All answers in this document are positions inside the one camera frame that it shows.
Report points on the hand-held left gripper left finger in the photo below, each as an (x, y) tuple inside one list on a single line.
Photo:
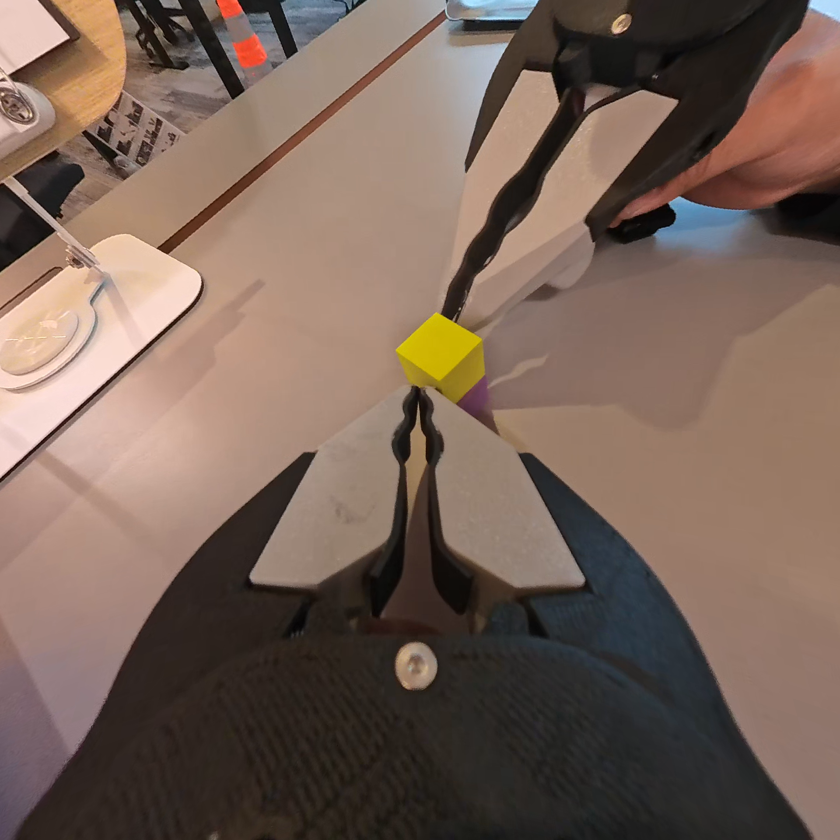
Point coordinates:
[(328, 512)]

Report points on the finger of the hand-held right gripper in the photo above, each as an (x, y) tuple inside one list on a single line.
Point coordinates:
[(512, 144), (590, 164)]

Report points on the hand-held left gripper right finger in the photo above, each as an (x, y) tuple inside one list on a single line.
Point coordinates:
[(505, 525)]

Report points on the purple foam cube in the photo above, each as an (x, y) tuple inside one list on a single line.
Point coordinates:
[(478, 403)]

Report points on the yellow foam cube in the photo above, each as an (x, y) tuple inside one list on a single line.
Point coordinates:
[(436, 348)]

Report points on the person's right hand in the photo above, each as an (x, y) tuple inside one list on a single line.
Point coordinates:
[(774, 131)]

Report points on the shiny silver metal object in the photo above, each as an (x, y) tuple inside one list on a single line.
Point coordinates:
[(492, 13)]

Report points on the orange traffic cone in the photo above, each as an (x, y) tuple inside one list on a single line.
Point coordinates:
[(246, 43)]

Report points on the black and white printed sheet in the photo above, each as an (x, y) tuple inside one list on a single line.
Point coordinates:
[(134, 131)]

